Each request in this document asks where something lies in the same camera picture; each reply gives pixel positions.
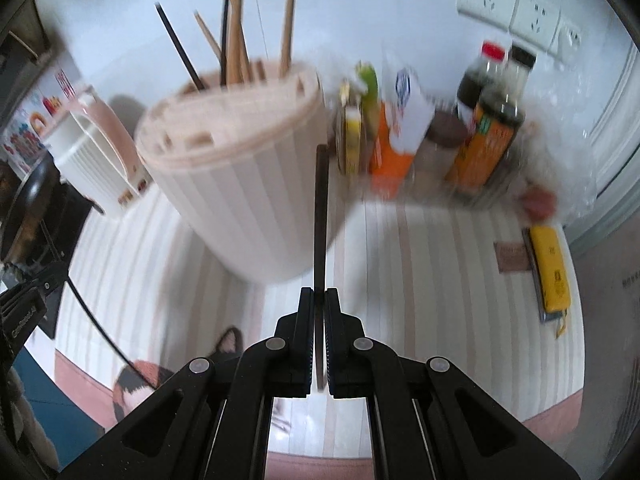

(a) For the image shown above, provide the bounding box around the black cap orange label bottle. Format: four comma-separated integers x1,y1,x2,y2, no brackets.
442,46,538,197

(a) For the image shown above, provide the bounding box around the red cap soy sauce bottle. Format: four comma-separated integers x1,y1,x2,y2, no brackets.
452,41,507,126

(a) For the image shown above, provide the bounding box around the thin light wooden chopstick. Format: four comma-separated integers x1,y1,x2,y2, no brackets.
221,0,235,87

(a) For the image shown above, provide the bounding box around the blue box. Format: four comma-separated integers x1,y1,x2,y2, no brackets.
10,350,103,466

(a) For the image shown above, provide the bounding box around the green bottle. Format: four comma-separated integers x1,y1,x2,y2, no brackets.
355,61,383,126

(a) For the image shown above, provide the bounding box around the pink striped chopstick holder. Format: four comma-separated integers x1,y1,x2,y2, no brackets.
135,60,331,285

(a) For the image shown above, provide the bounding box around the red round item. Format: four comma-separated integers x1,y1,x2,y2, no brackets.
520,185,558,221

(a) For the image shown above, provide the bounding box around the yellow label jar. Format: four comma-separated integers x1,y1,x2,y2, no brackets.
336,80,371,176

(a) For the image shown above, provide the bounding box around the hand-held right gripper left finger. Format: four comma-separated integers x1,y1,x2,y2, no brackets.
57,286,316,480

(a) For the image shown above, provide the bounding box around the white window frame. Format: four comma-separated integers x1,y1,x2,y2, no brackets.
565,50,640,261

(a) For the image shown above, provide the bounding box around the black cooker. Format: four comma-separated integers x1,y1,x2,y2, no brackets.
30,180,93,338

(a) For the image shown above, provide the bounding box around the clear plastic bag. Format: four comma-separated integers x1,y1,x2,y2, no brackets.
515,75,616,231

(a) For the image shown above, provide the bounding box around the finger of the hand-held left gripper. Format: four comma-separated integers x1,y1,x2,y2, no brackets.
0,260,69,308

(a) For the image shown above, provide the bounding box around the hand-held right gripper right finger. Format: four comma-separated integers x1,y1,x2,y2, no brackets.
325,287,583,480

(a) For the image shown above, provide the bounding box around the striped cat print table mat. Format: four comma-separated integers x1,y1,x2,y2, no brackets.
52,180,586,480

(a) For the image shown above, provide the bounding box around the white and pink ribbed appliance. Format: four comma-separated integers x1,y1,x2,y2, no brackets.
40,87,153,218

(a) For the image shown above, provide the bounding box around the orange and white box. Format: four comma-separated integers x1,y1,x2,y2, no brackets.
369,66,436,196

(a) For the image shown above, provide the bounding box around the long dark wooden chopstick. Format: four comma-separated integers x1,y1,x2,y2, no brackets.
155,2,206,92

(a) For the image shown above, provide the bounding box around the brown lid jar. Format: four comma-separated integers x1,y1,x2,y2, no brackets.
412,110,468,193

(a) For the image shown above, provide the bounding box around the black pan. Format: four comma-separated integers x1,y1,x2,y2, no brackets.
0,160,63,261

